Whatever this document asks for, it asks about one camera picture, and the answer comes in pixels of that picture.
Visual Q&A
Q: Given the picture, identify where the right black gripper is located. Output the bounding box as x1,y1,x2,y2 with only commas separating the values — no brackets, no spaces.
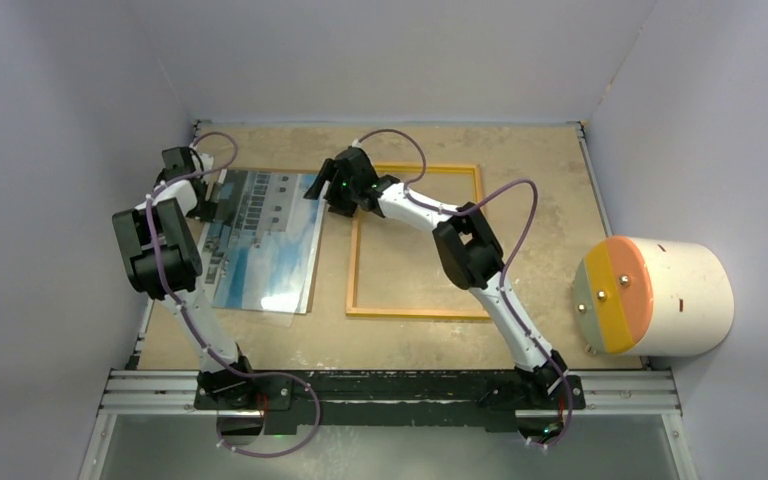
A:
306,160,359,218

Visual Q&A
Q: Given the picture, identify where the building photo print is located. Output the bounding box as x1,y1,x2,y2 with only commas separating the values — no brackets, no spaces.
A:
198,168,329,315

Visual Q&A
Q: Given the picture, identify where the yellow picture frame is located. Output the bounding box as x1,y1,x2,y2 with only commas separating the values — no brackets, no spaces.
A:
345,164,490,321

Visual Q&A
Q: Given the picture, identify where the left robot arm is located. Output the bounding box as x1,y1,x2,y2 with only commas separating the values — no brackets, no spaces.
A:
112,146,258,409

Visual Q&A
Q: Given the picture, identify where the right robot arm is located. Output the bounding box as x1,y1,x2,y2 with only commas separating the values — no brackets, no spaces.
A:
304,146,573,407

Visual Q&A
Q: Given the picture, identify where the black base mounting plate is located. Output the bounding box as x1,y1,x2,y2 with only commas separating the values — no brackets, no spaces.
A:
193,369,586,437

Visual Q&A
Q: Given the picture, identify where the white cylinder container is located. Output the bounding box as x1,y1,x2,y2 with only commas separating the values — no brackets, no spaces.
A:
572,235,735,357

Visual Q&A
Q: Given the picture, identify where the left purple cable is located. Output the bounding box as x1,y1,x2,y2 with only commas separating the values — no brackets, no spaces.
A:
144,131,324,460

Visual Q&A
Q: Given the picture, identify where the purple cable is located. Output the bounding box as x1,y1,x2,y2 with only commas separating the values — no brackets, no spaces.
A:
144,131,324,460
350,128,574,452

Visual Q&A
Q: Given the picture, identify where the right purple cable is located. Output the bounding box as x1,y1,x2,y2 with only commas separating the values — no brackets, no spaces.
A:
350,128,574,452

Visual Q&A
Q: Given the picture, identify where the aluminium rail frame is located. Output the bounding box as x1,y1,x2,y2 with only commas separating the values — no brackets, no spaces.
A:
81,125,696,479

